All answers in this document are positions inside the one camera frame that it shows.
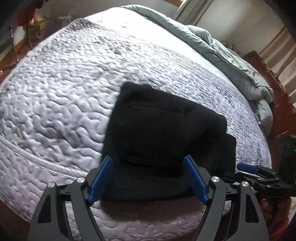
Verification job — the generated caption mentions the black pants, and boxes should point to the black pants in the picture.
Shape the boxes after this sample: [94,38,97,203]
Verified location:
[102,82,236,202]

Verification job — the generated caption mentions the brown wooden headboard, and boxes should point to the brown wooden headboard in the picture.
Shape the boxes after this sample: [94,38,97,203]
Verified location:
[243,51,295,170]

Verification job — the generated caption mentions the grey-green duvet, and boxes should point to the grey-green duvet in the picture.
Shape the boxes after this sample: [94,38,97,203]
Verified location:
[123,4,273,135]

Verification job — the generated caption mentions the white quilted bed mattress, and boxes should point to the white quilted bed mattress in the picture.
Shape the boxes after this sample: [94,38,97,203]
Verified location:
[1,7,271,235]

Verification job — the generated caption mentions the beige curtain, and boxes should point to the beige curtain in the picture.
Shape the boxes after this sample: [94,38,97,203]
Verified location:
[259,27,296,105]

